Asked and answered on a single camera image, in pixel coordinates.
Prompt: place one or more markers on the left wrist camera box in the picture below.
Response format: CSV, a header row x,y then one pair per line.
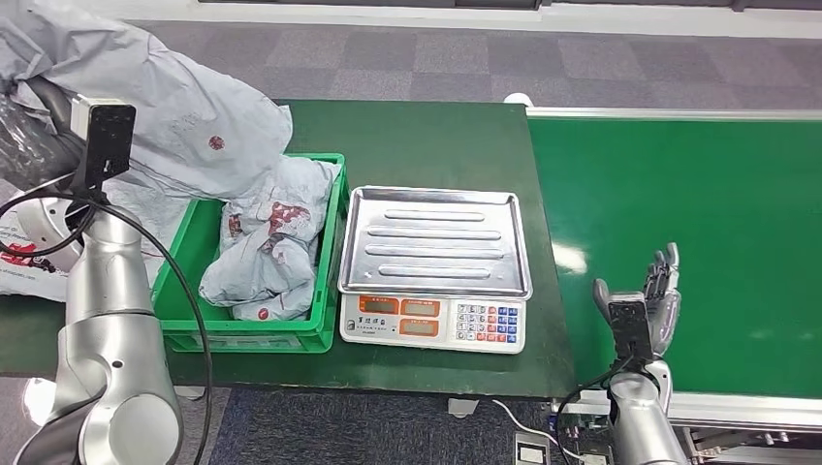
x,y
106,144

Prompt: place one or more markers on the grey courier parcel red print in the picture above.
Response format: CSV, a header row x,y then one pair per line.
x,y
276,224
160,96
282,311

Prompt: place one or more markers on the white electronic scale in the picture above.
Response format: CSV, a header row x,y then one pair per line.
x,y
481,324

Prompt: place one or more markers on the green conveyor belt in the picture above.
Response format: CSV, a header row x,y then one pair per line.
x,y
706,192

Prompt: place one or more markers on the grey floor socket box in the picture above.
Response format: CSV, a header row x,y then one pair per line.
x,y
532,453

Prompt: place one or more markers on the conveyor control board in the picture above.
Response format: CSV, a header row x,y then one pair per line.
x,y
578,423

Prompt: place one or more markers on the steel scale tray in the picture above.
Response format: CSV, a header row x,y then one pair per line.
x,y
436,244

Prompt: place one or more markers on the white conveyor roller end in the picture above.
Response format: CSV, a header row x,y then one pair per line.
x,y
518,100

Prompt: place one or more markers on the white table foot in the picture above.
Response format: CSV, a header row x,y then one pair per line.
x,y
191,392
462,407

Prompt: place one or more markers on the green plastic crate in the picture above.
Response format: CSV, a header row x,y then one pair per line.
x,y
327,269

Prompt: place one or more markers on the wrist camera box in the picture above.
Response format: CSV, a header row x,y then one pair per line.
x,y
630,330
106,144

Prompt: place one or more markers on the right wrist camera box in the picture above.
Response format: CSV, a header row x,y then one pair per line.
x,y
630,330

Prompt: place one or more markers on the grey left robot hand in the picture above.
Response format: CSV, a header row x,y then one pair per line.
x,y
32,147

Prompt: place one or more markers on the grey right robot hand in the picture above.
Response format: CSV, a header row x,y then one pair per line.
x,y
664,308

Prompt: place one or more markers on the large flat grey courier bag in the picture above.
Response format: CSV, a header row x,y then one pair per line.
x,y
154,218

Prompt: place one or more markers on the round chrome table base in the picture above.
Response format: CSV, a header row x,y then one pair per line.
x,y
38,401

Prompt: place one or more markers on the white plug adapter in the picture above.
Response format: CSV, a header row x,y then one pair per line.
x,y
594,459

